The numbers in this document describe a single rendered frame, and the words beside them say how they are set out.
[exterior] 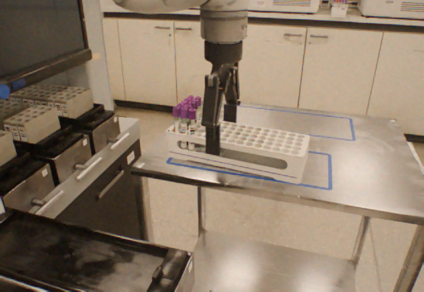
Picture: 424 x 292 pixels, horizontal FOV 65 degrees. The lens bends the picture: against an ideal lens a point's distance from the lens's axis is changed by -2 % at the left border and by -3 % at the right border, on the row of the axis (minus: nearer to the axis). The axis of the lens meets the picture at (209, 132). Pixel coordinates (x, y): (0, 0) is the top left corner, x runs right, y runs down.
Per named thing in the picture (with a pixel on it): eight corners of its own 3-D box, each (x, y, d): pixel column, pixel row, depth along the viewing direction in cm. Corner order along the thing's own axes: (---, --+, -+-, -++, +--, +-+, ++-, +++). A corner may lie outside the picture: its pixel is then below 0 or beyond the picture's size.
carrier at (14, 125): (48, 126, 91) (43, 105, 88) (53, 126, 90) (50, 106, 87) (15, 145, 81) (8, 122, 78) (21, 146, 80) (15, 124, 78)
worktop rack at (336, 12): (345, 17, 227) (346, 8, 224) (330, 16, 230) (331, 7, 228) (347, 12, 251) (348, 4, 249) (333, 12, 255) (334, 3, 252)
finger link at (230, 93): (214, 70, 69) (216, 65, 70) (223, 104, 78) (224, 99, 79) (232, 72, 68) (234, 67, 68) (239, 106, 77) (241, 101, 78)
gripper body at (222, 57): (235, 46, 61) (233, 95, 65) (248, 37, 68) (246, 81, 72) (197, 42, 63) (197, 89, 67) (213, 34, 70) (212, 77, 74)
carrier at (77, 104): (88, 106, 103) (85, 87, 101) (94, 106, 103) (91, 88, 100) (63, 121, 93) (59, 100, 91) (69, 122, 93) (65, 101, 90)
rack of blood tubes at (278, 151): (165, 156, 76) (164, 131, 74) (185, 137, 85) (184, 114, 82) (300, 185, 66) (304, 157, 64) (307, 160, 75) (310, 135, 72)
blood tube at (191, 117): (185, 155, 75) (187, 109, 71) (191, 153, 76) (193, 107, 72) (190, 159, 74) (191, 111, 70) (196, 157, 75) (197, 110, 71)
